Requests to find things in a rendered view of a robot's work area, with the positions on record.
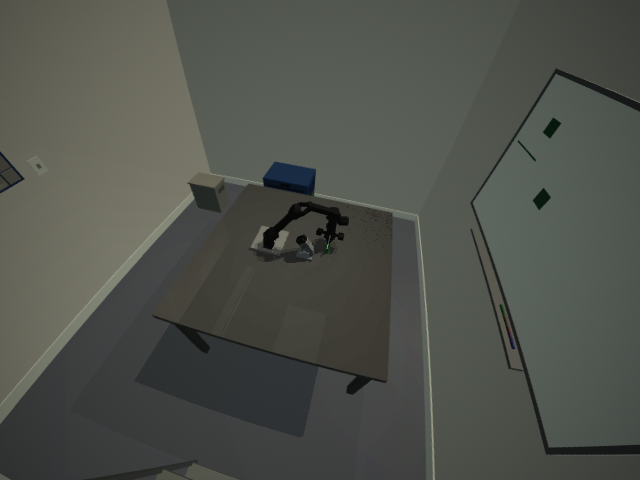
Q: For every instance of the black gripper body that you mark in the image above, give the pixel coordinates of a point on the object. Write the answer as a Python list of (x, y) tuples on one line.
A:
[(330, 231)]

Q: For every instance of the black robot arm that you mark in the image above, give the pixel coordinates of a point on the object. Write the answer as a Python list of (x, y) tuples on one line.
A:
[(333, 215)]

